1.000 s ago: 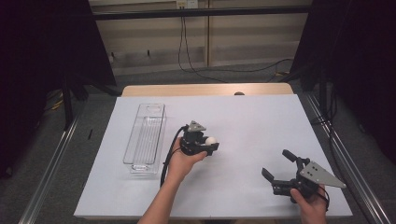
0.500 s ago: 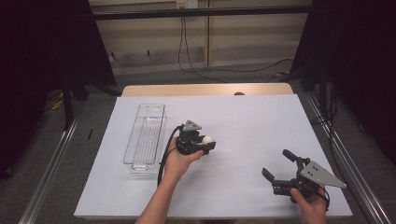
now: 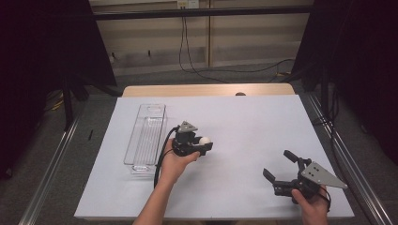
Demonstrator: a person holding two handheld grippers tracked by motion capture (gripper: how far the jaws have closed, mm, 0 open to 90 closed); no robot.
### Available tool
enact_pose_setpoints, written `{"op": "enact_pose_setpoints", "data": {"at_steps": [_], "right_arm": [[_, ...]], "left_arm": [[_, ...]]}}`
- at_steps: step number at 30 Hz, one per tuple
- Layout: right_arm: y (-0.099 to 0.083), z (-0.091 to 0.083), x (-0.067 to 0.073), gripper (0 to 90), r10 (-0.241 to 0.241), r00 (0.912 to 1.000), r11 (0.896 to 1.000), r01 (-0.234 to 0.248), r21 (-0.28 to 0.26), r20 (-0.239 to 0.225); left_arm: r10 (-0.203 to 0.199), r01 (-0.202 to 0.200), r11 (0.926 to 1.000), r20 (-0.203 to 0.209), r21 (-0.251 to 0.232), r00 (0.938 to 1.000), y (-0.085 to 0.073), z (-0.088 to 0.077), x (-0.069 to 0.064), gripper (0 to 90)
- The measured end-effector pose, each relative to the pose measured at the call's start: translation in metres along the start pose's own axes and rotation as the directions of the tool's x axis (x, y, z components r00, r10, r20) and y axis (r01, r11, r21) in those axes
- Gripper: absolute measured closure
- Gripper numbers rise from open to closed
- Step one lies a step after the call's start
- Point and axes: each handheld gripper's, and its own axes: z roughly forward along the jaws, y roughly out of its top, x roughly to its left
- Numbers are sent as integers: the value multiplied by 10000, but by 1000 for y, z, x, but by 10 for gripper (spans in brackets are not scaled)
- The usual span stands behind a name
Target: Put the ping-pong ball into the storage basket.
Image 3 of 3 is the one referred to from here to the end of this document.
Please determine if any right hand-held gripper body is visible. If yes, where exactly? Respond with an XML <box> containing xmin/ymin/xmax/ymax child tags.
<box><xmin>272</xmin><ymin>158</ymin><xmax>349</xmax><ymax>201</ymax></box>

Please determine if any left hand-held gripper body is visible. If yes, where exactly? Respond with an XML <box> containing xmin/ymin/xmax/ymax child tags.
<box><xmin>171</xmin><ymin>120</ymin><xmax>205</xmax><ymax>158</ymax></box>

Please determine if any clear plastic tray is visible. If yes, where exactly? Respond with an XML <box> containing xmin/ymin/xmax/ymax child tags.
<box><xmin>123</xmin><ymin>103</ymin><xmax>168</xmax><ymax>176</ymax></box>

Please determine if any person's left hand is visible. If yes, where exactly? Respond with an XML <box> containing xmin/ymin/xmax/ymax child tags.
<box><xmin>159</xmin><ymin>138</ymin><xmax>201</xmax><ymax>186</ymax></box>

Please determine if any person's right hand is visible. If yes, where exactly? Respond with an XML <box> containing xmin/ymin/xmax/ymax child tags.
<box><xmin>290</xmin><ymin>186</ymin><xmax>331</xmax><ymax>225</ymax></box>

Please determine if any white table mat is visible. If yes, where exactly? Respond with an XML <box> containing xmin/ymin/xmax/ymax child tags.
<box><xmin>74</xmin><ymin>95</ymin><xmax>355</xmax><ymax>219</ymax></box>

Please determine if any wooden table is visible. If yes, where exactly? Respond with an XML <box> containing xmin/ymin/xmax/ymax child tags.
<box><xmin>121</xmin><ymin>82</ymin><xmax>296</xmax><ymax>98</ymax></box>

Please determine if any black metal stand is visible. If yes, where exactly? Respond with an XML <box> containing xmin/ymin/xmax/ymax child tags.
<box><xmin>60</xmin><ymin>74</ymin><xmax>123</xmax><ymax>132</ymax></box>
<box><xmin>308</xmin><ymin>62</ymin><xmax>333</xmax><ymax>116</ymax></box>

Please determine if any black curtain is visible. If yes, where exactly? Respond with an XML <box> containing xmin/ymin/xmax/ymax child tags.
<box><xmin>290</xmin><ymin>0</ymin><xmax>398</xmax><ymax>163</ymax></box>
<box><xmin>0</xmin><ymin>0</ymin><xmax>118</xmax><ymax>181</ymax></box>

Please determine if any black horizontal bar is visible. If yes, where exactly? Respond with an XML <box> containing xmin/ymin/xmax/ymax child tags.
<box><xmin>92</xmin><ymin>5</ymin><xmax>314</xmax><ymax>22</ymax></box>

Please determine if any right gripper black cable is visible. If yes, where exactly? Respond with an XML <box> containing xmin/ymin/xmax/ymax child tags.
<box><xmin>318</xmin><ymin>187</ymin><xmax>332</xmax><ymax>214</ymax></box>

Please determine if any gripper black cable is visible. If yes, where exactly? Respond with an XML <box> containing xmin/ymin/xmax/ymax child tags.
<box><xmin>153</xmin><ymin>126</ymin><xmax>181</xmax><ymax>189</ymax></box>
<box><xmin>318</xmin><ymin>187</ymin><xmax>332</xmax><ymax>214</ymax></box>

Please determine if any metal floor rail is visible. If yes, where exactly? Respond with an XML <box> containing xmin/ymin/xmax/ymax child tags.
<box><xmin>304</xmin><ymin>93</ymin><xmax>393</xmax><ymax>225</ymax></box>
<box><xmin>18</xmin><ymin>112</ymin><xmax>83</xmax><ymax>225</ymax></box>

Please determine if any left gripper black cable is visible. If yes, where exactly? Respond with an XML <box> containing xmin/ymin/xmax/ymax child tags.
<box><xmin>153</xmin><ymin>126</ymin><xmax>181</xmax><ymax>189</ymax></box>

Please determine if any black floor cable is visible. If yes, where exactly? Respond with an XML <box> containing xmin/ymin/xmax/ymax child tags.
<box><xmin>313</xmin><ymin>87</ymin><xmax>355</xmax><ymax>188</ymax></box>

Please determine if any black wall cable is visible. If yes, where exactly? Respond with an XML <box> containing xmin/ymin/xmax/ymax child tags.
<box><xmin>178</xmin><ymin>17</ymin><xmax>231</xmax><ymax>84</ymax></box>
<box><xmin>182</xmin><ymin>17</ymin><xmax>297</xmax><ymax>74</ymax></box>

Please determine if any yellow floor cable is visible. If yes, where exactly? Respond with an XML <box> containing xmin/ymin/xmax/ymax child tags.
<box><xmin>46</xmin><ymin>90</ymin><xmax>65</xmax><ymax>112</ymax></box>

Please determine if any white wall outlet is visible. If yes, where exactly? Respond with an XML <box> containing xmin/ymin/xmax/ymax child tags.
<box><xmin>176</xmin><ymin>0</ymin><xmax>200</xmax><ymax>9</ymax></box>

